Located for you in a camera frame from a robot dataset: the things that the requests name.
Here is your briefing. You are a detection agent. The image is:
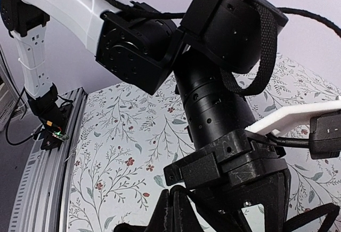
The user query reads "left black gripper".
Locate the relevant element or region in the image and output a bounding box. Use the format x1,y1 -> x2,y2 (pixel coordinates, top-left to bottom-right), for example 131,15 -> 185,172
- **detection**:
149,130 -> 288,231

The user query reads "black shoelace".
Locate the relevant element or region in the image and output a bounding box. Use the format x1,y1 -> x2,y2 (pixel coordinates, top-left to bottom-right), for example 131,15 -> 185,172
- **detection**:
113,190 -> 340,231

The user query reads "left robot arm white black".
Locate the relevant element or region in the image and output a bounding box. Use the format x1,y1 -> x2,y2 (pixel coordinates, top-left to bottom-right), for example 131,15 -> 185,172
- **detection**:
1,0 -> 288,128

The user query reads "floral patterned table mat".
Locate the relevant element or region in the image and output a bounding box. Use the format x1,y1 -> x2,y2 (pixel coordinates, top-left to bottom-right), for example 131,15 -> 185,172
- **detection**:
67,54 -> 340,231

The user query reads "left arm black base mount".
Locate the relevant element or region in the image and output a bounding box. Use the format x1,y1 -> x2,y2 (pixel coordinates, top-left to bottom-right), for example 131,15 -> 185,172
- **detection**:
32,100 -> 74,151

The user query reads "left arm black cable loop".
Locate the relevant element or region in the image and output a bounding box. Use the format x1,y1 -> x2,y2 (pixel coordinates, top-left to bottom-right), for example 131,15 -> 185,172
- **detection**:
85,0 -> 341,97

